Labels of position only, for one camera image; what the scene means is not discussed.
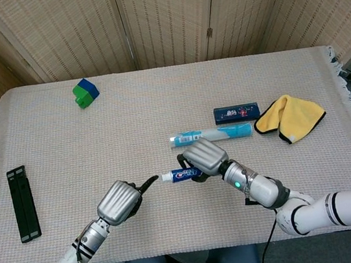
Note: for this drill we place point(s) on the dark blue printed box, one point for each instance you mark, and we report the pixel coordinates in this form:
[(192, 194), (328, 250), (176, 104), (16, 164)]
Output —
[(236, 113)]

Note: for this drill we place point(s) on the yellow black-edged microfibre cloth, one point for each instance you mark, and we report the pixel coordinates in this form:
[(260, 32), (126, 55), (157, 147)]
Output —
[(298, 117)]

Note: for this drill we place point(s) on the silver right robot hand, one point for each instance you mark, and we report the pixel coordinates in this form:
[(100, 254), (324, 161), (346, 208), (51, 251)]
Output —
[(207, 158)]

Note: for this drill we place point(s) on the blue white toothpaste tube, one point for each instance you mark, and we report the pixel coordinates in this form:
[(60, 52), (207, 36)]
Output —
[(181, 174)]

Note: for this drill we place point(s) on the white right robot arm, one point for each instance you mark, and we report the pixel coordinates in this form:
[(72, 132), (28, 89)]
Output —
[(265, 190)]

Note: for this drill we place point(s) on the translucent blue toothbrush case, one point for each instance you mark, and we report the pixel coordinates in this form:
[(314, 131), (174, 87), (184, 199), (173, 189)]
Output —
[(228, 131)]

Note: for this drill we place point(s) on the beige woven tablecloth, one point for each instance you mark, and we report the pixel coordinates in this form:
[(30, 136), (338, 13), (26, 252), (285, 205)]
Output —
[(99, 148)]

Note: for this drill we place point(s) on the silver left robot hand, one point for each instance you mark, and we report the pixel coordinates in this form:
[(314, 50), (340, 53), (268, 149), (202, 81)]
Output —
[(118, 201)]

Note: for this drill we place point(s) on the brass screen hinge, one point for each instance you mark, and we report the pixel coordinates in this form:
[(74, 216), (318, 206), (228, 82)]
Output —
[(209, 32)]

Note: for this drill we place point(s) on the blue toy brick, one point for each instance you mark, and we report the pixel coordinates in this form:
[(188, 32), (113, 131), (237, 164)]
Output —
[(91, 89)]

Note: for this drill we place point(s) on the green toy brick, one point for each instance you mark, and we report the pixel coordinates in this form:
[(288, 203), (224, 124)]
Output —
[(80, 94)]

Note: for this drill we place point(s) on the woven folding screen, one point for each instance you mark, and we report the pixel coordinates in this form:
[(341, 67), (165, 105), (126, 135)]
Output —
[(163, 18)]

